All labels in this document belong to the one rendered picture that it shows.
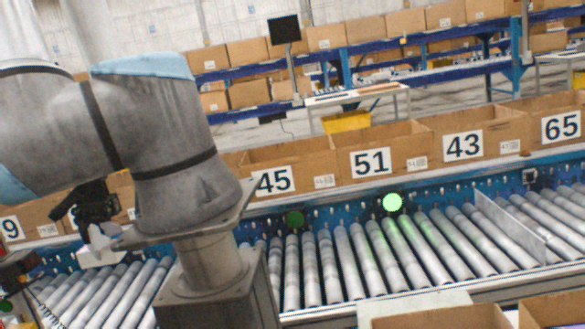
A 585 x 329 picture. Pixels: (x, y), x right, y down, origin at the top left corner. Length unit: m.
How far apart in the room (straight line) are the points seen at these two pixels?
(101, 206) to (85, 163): 0.43
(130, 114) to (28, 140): 0.13
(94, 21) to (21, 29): 0.22
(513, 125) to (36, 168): 1.59
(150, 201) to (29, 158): 0.17
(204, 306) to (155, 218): 0.17
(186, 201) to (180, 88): 0.18
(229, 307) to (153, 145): 0.30
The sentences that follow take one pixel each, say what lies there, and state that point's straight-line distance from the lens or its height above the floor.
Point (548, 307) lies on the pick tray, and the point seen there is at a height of 0.82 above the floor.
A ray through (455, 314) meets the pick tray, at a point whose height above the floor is 0.83.
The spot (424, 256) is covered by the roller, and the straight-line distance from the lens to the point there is 1.37.
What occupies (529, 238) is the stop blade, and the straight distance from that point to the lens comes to 1.39.
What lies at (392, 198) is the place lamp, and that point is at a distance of 1.60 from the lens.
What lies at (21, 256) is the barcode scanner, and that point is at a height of 1.09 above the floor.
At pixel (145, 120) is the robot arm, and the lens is 0.64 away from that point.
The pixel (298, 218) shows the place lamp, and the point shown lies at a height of 0.82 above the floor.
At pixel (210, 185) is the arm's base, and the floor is 1.26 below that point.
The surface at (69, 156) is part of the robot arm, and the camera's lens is 0.64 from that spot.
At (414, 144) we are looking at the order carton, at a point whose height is 1.01.
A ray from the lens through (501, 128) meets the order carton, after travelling 1.76.
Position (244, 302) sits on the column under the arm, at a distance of 0.71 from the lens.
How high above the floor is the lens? 1.45
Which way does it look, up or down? 17 degrees down
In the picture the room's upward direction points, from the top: 11 degrees counter-clockwise
